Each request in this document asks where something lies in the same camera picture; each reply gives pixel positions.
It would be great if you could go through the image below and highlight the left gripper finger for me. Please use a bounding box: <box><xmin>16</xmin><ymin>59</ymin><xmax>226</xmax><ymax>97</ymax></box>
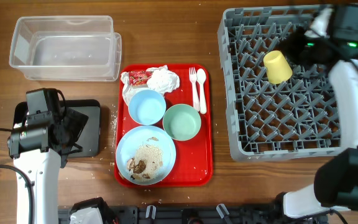
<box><xmin>62</xmin><ymin>107</ymin><xmax>88</xmax><ymax>146</ymax></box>
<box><xmin>50</xmin><ymin>124</ymin><xmax>75</xmax><ymax>156</ymax></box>

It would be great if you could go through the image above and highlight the yellow plastic cup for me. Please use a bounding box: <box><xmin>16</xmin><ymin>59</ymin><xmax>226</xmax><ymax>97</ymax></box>
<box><xmin>263</xmin><ymin>50</ymin><xmax>293</xmax><ymax>85</ymax></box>

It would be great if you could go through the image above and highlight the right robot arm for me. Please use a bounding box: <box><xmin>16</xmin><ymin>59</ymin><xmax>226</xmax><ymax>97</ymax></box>
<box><xmin>280</xmin><ymin>3</ymin><xmax>358</xmax><ymax>219</ymax></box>

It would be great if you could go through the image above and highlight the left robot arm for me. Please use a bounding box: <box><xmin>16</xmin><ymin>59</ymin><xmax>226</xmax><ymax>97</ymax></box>
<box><xmin>7</xmin><ymin>88</ymin><xmax>88</xmax><ymax>223</ymax></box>

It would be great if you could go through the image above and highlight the grey dishwasher rack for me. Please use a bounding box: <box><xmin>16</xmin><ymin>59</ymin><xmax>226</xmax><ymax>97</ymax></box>
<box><xmin>218</xmin><ymin>5</ymin><xmax>341</xmax><ymax>162</ymax></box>

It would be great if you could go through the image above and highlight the black plastic bin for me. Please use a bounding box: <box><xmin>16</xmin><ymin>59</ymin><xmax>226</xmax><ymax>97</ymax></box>
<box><xmin>12</xmin><ymin>99</ymin><xmax>102</xmax><ymax>159</ymax></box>

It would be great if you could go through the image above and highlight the light blue plate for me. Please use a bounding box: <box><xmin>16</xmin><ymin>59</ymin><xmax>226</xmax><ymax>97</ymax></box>
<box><xmin>116</xmin><ymin>126</ymin><xmax>177</xmax><ymax>185</ymax></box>

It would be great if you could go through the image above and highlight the clear plastic bin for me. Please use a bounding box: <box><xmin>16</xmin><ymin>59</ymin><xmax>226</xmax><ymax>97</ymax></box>
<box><xmin>9</xmin><ymin>16</ymin><xmax>122</xmax><ymax>82</ymax></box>

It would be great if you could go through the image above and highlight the light blue bowl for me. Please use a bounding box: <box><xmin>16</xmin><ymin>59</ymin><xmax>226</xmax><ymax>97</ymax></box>
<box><xmin>128</xmin><ymin>90</ymin><xmax>167</xmax><ymax>126</ymax></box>

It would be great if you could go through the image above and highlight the red strawberry snack wrapper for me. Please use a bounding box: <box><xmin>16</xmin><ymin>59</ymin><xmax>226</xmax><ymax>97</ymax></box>
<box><xmin>129</xmin><ymin>70</ymin><xmax>152</xmax><ymax>86</ymax></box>

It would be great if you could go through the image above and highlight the white plastic spoon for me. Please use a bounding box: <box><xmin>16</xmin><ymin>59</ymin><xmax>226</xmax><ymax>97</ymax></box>
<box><xmin>197</xmin><ymin>68</ymin><xmax>207</xmax><ymax>114</ymax></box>

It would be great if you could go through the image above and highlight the crumpled white napkin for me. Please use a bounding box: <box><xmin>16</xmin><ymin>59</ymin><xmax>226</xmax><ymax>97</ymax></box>
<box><xmin>146</xmin><ymin>65</ymin><xmax>180</xmax><ymax>95</ymax></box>

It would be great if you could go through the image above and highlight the white plastic fork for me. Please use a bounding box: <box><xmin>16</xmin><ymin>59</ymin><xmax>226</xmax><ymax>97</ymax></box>
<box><xmin>189</xmin><ymin>67</ymin><xmax>200</xmax><ymax>111</ymax></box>

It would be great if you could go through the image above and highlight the light green bowl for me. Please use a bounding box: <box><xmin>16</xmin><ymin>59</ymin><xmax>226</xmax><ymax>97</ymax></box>
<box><xmin>162</xmin><ymin>104</ymin><xmax>201</xmax><ymax>141</ymax></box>

